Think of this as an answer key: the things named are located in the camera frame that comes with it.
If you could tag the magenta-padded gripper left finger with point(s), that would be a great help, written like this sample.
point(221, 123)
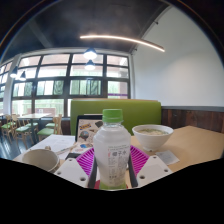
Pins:
point(71, 171)

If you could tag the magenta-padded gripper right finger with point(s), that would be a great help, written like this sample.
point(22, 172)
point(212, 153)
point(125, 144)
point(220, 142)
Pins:
point(151, 170)

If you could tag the green-capped clear drink bottle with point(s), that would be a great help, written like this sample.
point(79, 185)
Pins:
point(111, 150)

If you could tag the small white packet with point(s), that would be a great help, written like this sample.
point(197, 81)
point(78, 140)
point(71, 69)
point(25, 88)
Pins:
point(167, 156)

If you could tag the colourful printed leaflet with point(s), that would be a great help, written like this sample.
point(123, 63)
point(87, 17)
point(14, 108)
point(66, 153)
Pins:
point(83, 145)

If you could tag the white ceramic bowl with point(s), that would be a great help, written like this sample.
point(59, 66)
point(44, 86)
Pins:
point(152, 138)

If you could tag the white paper sheet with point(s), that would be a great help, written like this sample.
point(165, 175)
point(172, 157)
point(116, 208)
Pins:
point(51, 143)

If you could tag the black-framed tablet with colourful screen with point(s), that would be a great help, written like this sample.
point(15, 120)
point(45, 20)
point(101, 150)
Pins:
point(86, 130)

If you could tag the group of green-seated wooden chairs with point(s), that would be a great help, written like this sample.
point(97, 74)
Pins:
point(45, 130)

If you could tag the green upholstered bench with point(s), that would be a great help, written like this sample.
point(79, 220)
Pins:
point(140, 111)

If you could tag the wooden dining table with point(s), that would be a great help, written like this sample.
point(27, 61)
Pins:
point(33, 116)

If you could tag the group of dark pendant lamps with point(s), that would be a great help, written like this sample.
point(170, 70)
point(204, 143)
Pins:
point(90, 54)

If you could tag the long curved ceiling light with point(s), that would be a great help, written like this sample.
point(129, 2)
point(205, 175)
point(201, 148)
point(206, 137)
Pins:
point(123, 38)

